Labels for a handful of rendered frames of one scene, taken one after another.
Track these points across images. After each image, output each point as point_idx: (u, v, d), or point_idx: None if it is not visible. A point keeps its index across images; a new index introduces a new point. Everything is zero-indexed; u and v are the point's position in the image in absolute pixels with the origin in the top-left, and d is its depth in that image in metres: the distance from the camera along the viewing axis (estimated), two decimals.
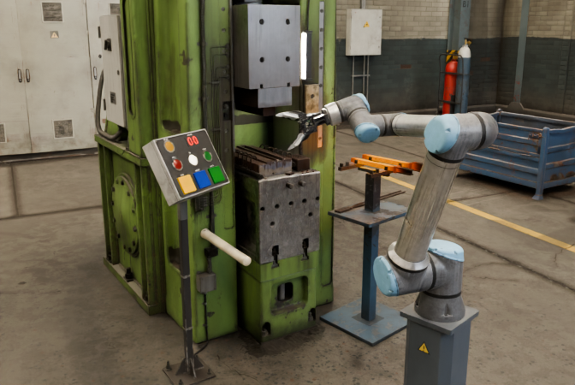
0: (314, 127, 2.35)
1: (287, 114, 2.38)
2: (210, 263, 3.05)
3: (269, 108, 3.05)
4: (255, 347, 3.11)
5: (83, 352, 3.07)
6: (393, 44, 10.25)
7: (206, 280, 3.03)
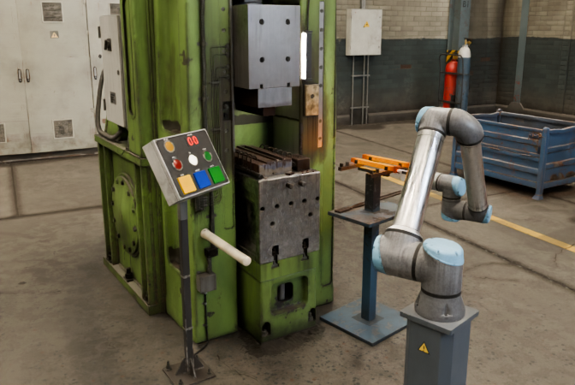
0: None
1: (401, 174, 3.01)
2: (210, 263, 3.05)
3: (269, 108, 3.05)
4: (255, 347, 3.11)
5: (83, 352, 3.07)
6: (393, 44, 10.25)
7: (206, 280, 3.03)
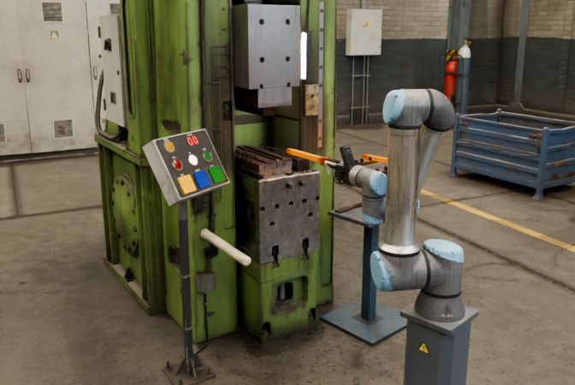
0: None
1: (328, 166, 2.63)
2: (210, 263, 3.05)
3: (269, 108, 3.05)
4: (255, 347, 3.11)
5: (83, 352, 3.07)
6: (393, 44, 10.25)
7: (206, 280, 3.03)
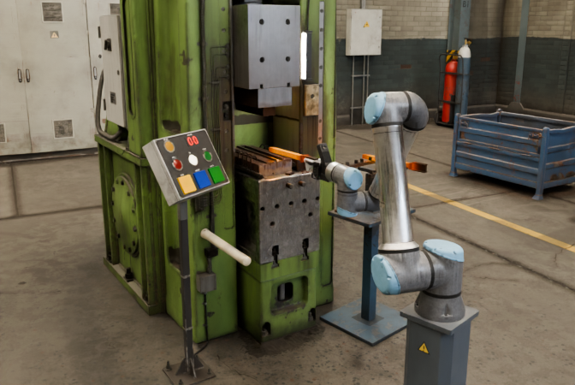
0: None
1: (306, 162, 2.78)
2: (210, 263, 3.05)
3: (269, 108, 3.05)
4: (255, 347, 3.11)
5: (83, 352, 3.07)
6: (393, 44, 10.25)
7: (206, 280, 3.03)
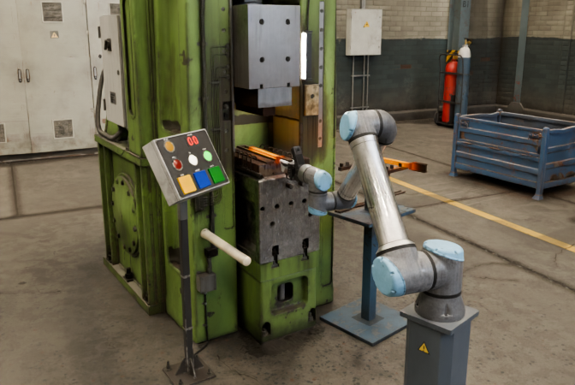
0: None
1: (281, 163, 2.97)
2: (210, 263, 3.05)
3: (269, 108, 3.05)
4: (255, 347, 3.11)
5: (83, 352, 3.07)
6: (393, 44, 10.25)
7: (206, 280, 3.03)
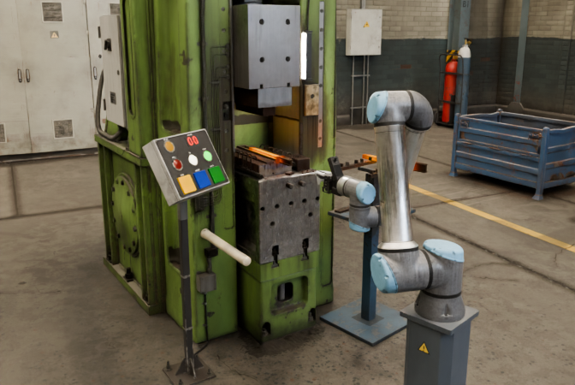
0: None
1: (317, 176, 2.72)
2: (210, 263, 3.05)
3: (269, 108, 3.05)
4: (255, 347, 3.11)
5: (83, 352, 3.07)
6: (393, 44, 10.25)
7: (206, 280, 3.03)
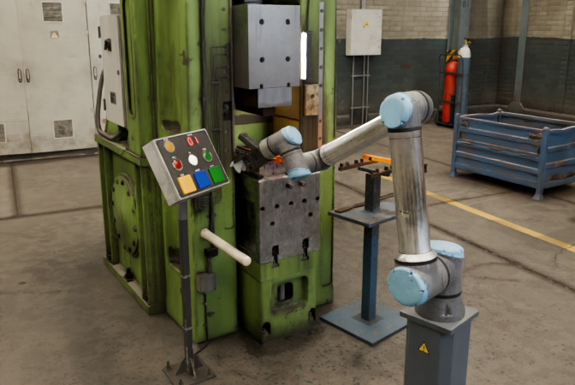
0: (261, 165, 2.54)
1: (234, 164, 2.57)
2: (210, 263, 3.05)
3: (269, 108, 3.05)
4: (255, 347, 3.11)
5: (83, 352, 3.07)
6: (393, 44, 10.25)
7: (206, 280, 3.03)
